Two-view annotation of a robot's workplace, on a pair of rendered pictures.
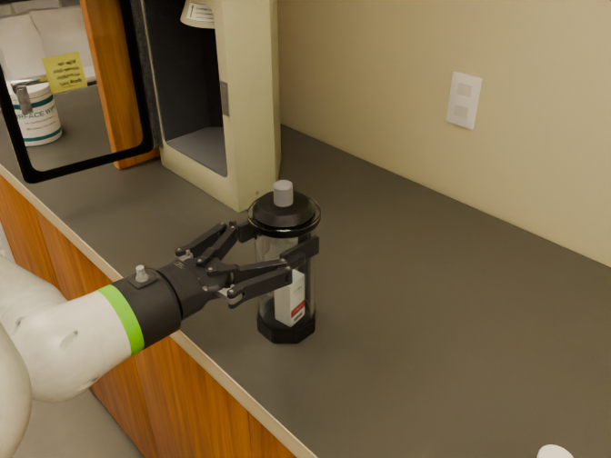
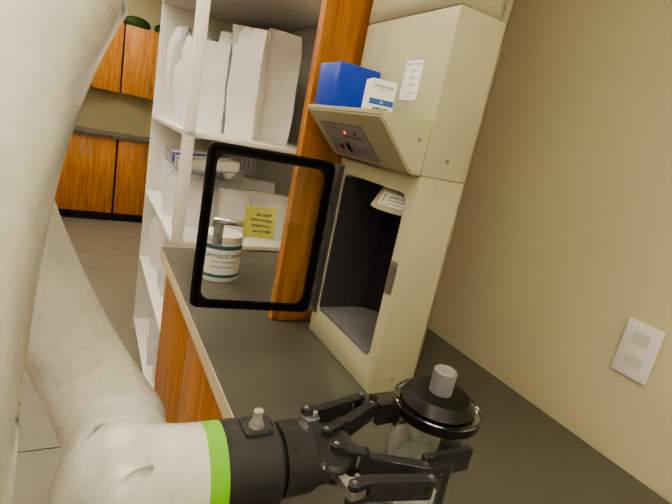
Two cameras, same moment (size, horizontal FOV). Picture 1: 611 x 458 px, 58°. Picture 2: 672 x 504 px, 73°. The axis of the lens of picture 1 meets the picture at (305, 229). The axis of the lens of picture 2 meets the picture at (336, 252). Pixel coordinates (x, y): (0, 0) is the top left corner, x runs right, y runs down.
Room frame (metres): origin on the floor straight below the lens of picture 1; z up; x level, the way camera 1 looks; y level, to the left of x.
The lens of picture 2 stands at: (0.17, 0.07, 1.45)
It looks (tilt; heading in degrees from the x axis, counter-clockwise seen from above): 14 degrees down; 14
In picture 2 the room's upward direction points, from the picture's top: 11 degrees clockwise
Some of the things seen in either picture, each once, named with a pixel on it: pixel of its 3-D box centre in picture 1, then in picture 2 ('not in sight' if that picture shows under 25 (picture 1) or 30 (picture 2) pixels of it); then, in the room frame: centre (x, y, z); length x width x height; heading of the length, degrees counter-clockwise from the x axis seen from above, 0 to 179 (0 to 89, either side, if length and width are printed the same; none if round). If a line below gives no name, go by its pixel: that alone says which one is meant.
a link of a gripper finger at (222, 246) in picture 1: (217, 252); (348, 425); (0.65, 0.13, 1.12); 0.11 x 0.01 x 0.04; 161
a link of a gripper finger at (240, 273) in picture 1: (247, 273); (378, 465); (0.60, 0.08, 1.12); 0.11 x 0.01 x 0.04; 105
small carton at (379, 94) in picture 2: not in sight; (378, 97); (1.09, 0.27, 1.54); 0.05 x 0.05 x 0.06; 27
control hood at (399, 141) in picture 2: not in sight; (358, 136); (1.12, 0.30, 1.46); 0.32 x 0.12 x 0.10; 44
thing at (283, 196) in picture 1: (283, 204); (439, 393); (0.69, 0.03, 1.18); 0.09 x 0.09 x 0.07
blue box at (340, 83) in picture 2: not in sight; (346, 88); (1.19, 0.36, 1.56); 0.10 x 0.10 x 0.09; 44
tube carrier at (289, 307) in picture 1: (285, 267); (417, 473); (0.69, 0.03, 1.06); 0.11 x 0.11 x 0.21
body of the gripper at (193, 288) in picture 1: (195, 282); (313, 452); (0.58, 0.15, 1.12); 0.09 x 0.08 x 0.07; 133
